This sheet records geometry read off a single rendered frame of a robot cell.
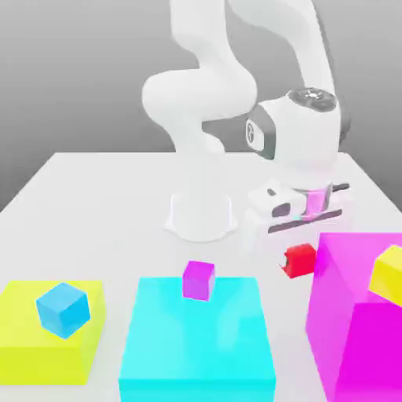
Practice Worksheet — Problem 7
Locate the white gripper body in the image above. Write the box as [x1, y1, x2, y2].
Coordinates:
[243, 205, 354, 254]

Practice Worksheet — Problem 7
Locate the small red cube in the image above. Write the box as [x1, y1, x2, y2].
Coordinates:
[278, 243, 317, 280]

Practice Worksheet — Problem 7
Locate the small yellow cube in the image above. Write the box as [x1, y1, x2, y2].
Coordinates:
[368, 244, 402, 307]

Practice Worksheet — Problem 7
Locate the small purple cube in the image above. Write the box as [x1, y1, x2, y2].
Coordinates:
[182, 260, 217, 302]

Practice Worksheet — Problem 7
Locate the small blue cube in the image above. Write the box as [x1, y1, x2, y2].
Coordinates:
[35, 281, 91, 340]

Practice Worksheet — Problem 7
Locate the large magenta box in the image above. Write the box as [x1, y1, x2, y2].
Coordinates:
[305, 232, 402, 402]

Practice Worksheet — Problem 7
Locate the large cyan box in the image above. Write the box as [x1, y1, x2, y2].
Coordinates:
[118, 276, 277, 402]

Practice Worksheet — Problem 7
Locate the large yellow box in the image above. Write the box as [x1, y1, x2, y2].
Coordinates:
[0, 280, 106, 386]

